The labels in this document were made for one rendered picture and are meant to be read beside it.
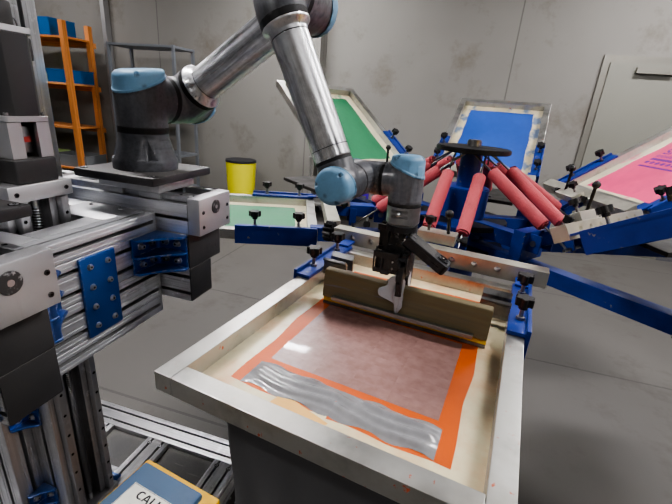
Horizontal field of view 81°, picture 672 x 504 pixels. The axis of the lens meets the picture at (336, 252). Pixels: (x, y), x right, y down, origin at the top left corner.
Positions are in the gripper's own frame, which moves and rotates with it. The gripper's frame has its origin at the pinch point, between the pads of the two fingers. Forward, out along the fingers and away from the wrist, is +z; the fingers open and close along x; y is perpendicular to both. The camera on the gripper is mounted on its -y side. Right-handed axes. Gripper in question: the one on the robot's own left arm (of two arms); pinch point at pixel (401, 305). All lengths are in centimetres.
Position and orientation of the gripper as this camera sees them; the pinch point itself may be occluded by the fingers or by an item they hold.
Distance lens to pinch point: 98.1
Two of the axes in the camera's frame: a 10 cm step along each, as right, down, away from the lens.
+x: -4.3, 2.7, -8.6
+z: -0.5, 9.4, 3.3
